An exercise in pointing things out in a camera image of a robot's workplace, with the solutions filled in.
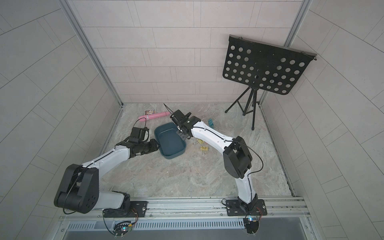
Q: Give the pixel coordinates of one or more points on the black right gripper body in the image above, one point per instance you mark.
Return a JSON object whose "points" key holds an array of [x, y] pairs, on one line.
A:
{"points": [[182, 132]]}

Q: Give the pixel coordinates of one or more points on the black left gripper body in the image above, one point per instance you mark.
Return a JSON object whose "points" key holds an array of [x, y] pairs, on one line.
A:
{"points": [[148, 146]]}

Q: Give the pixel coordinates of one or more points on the teal plastic storage box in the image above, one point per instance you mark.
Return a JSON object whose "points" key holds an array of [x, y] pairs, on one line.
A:
{"points": [[171, 144]]}

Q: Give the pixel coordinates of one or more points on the teal binder clip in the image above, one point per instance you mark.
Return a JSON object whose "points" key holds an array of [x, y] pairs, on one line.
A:
{"points": [[211, 124]]}

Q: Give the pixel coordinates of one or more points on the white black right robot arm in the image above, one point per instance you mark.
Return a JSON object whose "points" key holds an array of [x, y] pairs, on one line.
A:
{"points": [[236, 154]]}

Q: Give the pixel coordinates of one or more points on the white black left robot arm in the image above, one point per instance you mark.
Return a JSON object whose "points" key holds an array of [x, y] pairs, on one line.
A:
{"points": [[79, 190]]}

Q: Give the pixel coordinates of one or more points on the pink plastic tube case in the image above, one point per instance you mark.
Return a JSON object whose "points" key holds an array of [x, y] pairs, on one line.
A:
{"points": [[153, 116]]}

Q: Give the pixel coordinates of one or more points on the colourful printed card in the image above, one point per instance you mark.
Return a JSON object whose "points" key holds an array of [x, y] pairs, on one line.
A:
{"points": [[150, 112]]}

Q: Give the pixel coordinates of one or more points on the black perforated music stand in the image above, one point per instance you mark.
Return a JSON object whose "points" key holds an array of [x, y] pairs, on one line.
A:
{"points": [[262, 66]]}

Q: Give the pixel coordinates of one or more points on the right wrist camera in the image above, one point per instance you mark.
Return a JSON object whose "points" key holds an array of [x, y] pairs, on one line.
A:
{"points": [[179, 118]]}

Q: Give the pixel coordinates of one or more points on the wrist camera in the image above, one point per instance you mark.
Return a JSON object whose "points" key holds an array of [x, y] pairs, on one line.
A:
{"points": [[179, 118], [139, 135]]}

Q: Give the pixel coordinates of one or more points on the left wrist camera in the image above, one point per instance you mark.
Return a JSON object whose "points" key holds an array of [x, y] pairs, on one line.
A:
{"points": [[139, 135]]}

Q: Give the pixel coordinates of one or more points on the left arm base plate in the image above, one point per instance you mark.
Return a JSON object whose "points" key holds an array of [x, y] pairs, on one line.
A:
{"points": [[129, 209]]}

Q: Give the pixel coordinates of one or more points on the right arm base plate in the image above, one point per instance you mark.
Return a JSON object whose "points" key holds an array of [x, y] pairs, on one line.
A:
{"points": [[237, 207]]}

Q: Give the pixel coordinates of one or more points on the aluminium rail frame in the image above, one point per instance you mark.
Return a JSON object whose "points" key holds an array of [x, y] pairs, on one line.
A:
{"points": [[210, 207]]}

